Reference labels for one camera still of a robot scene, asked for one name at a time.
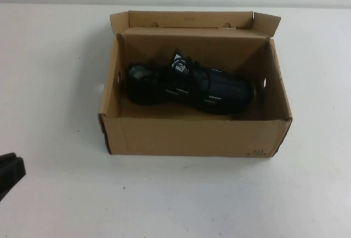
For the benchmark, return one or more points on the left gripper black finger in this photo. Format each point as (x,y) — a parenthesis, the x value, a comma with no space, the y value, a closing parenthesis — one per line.
(6,157)
(11,175)

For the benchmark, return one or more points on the brown cardboard shoe box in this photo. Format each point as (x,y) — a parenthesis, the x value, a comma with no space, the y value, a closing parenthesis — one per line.
(192,139)

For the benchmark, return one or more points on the black knit sneaker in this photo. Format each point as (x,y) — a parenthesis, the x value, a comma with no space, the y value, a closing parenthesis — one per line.
(227,90)

